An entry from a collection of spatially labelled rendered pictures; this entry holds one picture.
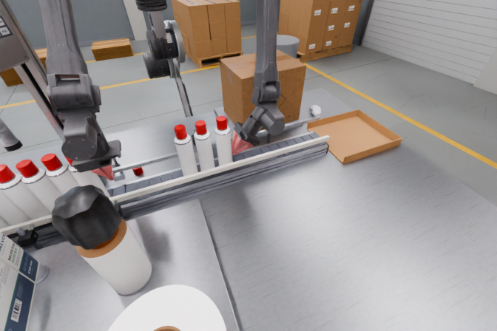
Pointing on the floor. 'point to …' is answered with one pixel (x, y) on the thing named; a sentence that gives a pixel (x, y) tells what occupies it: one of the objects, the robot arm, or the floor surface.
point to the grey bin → (288, 44)
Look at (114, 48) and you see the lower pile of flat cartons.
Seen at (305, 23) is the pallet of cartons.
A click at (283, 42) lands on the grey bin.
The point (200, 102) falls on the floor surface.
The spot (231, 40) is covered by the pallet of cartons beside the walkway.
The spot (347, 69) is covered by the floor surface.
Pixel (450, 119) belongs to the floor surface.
